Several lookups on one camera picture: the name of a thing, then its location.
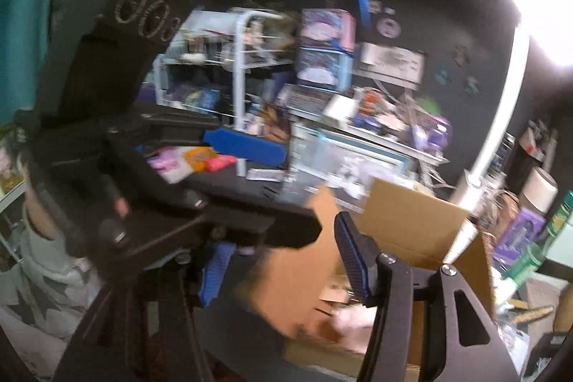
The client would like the green bottle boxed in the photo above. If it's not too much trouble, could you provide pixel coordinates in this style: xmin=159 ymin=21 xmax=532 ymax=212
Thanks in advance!
xmin=505 ymin=190 xmax=573 ymax=290

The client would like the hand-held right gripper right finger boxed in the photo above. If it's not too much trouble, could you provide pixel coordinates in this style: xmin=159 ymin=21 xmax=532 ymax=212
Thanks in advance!
xmin=334 ymin=211 xmax=523 ymax=382

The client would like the teal curtain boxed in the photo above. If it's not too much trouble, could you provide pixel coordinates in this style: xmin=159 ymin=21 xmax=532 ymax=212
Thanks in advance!
xmin=0 ymin=0 xmax=61 ymax=124

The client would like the pink tissue pack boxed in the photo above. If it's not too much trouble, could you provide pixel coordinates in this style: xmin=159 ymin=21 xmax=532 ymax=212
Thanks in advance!
xmin=147 ymin=146 xmax=191 ymax=183

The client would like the bright desk lamp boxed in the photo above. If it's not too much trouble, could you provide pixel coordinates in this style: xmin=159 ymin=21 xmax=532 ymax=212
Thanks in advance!
xmin=448 ymin=0 xmax=573 ymax=206

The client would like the brown cardboard box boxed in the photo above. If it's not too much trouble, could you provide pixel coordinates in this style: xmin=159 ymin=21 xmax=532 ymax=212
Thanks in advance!
xmin=236 ymin=177 xmax=499 ymax=370

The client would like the white wire rack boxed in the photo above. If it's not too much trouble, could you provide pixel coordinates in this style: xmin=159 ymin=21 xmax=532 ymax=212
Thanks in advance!
xmin=156 ymin=7 xmax=297 ymax=133

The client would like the pink tube packet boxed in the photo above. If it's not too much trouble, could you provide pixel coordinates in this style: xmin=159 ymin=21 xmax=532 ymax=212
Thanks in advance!
xmin=203 ymin=154 xmax=237 ymax=173

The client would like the blue framed storage box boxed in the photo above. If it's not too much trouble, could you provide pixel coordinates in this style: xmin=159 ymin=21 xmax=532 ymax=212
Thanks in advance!
xmin=286 ymin=120 xmax=448 ymax=195

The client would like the purple box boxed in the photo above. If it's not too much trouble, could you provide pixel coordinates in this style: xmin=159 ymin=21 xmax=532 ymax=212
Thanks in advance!
xmin=491 ymin=207 xmax=548 ymax=269

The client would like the orange packet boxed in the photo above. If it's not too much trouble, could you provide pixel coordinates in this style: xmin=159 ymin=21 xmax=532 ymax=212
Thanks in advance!
xmin=185 ymin=146 xmax=216 ymax=169

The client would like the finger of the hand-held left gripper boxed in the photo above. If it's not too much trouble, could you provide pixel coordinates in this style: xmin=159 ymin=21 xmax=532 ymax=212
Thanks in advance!
xmin=201 ymin=128 xmax=288 ymax=168
xmin=197 ymin=195 xmax=324 ymax=251

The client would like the person's left forearm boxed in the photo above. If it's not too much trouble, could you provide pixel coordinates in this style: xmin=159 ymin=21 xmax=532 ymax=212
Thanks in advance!
xmin=0 ymin=180 xmax=112 ymax=342

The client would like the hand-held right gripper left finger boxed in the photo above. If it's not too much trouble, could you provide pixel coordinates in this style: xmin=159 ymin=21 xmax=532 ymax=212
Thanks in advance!
xmin=54 ymin=242 xmax=236 ymax=382

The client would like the white paper roll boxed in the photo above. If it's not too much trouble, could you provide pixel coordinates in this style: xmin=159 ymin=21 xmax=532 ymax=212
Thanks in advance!
xmin=520 ymin=166 xmax=559 ymax=215

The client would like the small white box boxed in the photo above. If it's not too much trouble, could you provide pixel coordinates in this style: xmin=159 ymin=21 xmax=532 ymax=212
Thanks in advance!
xmin=323 ymin=95 xmax=361 ymax=123

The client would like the pink and blue gift box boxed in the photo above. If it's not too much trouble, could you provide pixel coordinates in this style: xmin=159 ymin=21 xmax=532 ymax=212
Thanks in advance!
xmin=296 ymin=8 xmax=357 ymax=93

